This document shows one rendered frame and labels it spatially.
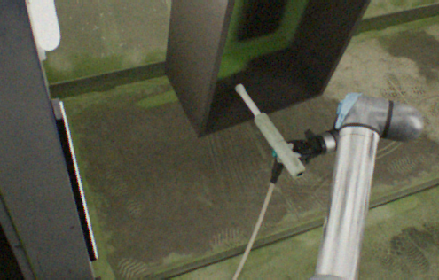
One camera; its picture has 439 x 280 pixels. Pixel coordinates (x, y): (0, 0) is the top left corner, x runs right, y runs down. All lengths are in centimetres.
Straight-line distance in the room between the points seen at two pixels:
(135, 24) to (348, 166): 169
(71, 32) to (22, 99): 175
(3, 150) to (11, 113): 11
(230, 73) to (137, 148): 63
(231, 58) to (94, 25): 78
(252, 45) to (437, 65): 135
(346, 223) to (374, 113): 34
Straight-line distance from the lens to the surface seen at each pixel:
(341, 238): 153
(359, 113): 166
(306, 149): 223
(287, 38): 265
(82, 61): 297
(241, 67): 251
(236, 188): 266
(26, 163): 136
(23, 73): 117
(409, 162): 294
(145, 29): 300
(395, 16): 365
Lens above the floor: 222
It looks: 46 degrees down
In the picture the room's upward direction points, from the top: 8 degrees clockwise
